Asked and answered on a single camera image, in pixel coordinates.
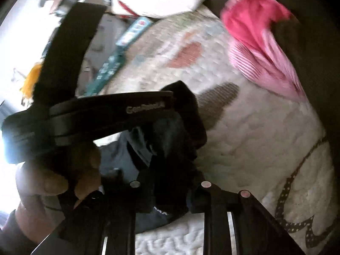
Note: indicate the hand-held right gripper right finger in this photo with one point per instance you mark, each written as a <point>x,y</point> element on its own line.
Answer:
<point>225,217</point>

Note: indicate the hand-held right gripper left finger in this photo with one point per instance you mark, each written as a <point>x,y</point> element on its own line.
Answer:
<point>117,217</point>

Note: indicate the person's left forearm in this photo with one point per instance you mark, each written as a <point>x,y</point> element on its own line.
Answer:
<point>24,239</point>

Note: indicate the person's left hand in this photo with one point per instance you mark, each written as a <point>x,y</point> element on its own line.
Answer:
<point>53,183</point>

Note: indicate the green box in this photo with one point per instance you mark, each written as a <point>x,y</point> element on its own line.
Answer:
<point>106,71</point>

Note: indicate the yellow printed plastic bag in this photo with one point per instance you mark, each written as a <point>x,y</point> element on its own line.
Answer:
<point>31,82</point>

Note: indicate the quilted beige bedspread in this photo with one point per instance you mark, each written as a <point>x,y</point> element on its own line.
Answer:
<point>252,143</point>

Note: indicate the light blue box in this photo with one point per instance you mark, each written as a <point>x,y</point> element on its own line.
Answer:
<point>134,30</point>

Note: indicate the pink striped cloth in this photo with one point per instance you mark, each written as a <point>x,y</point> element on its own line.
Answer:
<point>268,71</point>

